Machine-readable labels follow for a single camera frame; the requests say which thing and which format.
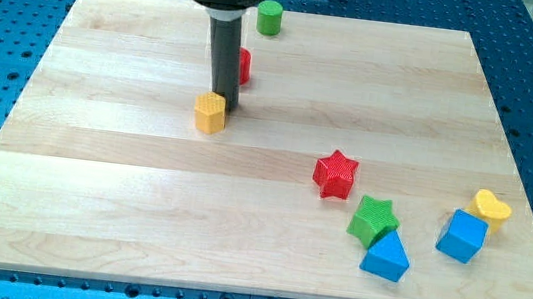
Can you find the red cylinder block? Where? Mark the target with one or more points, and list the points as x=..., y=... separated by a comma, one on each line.
x=245, y=65

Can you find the yellow hexagon block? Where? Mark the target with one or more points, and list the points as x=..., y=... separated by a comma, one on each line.
x=209, y=110

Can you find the red star block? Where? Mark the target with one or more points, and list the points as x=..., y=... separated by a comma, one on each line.
x=335, y=175

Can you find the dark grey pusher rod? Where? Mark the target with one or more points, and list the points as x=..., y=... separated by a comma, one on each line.
x=225, y=59

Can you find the green star block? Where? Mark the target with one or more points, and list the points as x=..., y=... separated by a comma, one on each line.
x=372, y=220

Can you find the green cylinder block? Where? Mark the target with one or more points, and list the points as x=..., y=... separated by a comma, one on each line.
x=269, y=19

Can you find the blue triangle block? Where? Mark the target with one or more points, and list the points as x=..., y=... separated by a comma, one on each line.
x=387, y=258

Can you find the blue cube block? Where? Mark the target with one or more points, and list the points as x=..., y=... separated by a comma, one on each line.
x=462, y=236

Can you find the yellow heart block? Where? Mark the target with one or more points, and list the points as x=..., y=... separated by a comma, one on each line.
x=484, y=205

